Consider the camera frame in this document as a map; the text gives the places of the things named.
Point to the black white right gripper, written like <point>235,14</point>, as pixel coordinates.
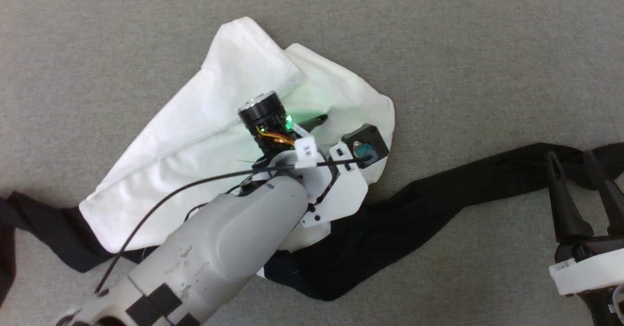
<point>590,267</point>

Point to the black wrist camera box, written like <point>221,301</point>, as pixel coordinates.
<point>365,143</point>

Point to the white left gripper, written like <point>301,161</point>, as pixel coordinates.
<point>336,194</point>

